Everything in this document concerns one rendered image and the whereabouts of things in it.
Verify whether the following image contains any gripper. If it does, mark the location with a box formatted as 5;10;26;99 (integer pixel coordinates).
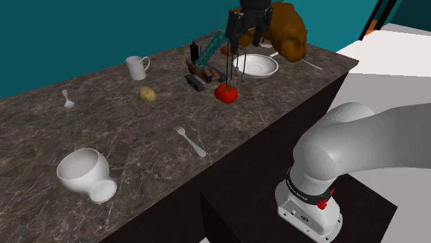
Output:
224;0;274;54

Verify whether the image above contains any red tomato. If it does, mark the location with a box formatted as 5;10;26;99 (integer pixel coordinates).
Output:
214;83;239;104

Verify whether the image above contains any thin dark rod frame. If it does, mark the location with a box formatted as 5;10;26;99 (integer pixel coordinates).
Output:
224;41;248;86

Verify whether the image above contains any yellow potato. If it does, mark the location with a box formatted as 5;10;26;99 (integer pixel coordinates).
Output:
138;86;157;103

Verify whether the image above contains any white spoon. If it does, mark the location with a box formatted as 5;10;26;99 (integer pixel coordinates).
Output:
61;89;75;110

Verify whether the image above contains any white utensil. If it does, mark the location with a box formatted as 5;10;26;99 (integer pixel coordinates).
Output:
300;59;323;71

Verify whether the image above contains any brown teddy bear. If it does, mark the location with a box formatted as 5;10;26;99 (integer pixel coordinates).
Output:
237;1;308;64

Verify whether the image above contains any white mug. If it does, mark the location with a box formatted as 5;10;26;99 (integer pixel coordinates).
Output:
125;55;151;81

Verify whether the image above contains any white footed bowl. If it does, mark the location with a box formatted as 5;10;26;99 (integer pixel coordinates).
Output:
56;148;117;204

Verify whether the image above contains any white fork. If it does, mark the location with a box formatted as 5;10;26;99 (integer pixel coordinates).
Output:
173;126;207;158

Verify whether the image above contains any teal and orange toy excavator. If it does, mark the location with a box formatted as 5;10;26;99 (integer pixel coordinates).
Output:
184;29;231;93

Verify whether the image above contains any white frying pan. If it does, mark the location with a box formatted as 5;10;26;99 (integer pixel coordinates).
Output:
232;51;280;80

